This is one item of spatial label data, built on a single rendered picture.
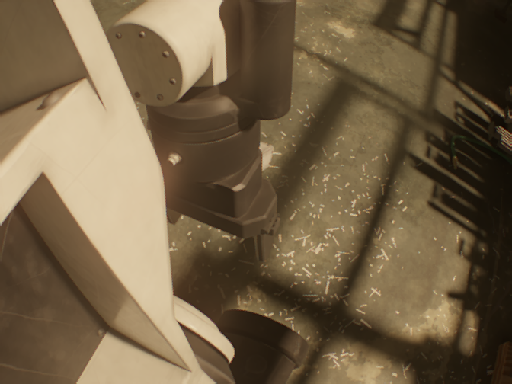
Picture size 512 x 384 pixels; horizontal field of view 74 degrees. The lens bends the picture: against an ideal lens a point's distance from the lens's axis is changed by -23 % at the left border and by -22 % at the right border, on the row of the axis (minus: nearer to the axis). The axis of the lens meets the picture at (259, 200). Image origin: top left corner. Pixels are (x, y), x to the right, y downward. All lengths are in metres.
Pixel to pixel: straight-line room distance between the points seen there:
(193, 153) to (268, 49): 0.10
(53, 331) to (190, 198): 0.23
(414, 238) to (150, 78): 1.10
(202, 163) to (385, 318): 0.87
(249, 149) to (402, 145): 1.18
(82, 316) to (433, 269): 1.13
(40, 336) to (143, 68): 0.16
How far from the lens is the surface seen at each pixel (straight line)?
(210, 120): 0.28
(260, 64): 0.26
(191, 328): 0.30
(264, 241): 0.41
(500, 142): 1.29
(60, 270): 0.18
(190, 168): 0.32
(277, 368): 0.77
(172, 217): 0.47
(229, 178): 0.35
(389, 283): 1.16
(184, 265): 1.03
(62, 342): 0.21
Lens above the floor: 0.95
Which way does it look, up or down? 56 degrees down
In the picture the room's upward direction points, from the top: 19 degrees clockwise
